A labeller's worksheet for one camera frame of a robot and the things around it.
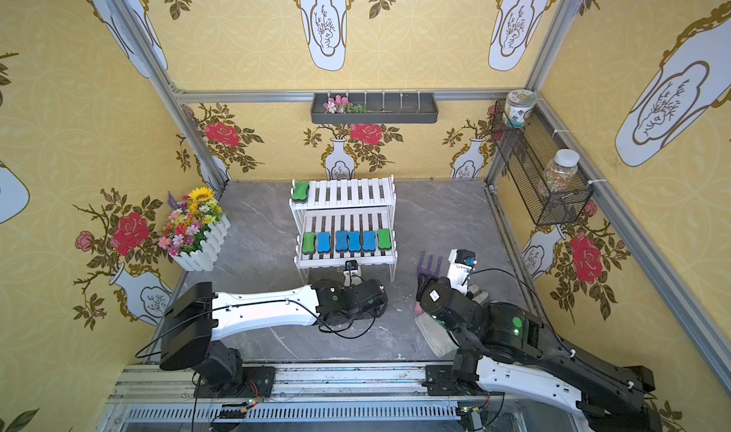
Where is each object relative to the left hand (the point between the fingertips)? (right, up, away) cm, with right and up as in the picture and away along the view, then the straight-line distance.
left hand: (361, 299), depth 81 cm
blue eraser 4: (+2, +16, +6) cm, 17 cm away
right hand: (+16, +9, -12) cm, 22 cm away
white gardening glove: (+22, -10, +1) cm, 24 cm away
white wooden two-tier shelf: (-6, +22, +12) cm, 26 cm away
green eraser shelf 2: (+7, +16, +6) cm, 19 cm away
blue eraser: (-12, +16, +5) cm, 20 cm away
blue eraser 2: (-6, +16, +6) cm, 18 cm away
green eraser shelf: (-16, +15, +5) cm, 23 cm away
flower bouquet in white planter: (-50, +19, +4) cm, 54 cm away
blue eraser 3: (-2, +16, +5) cm, 17 cm away
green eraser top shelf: (-17, +31, -1) cm, 35 cm away
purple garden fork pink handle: (+22, +5, +14) cm, 27 cm away
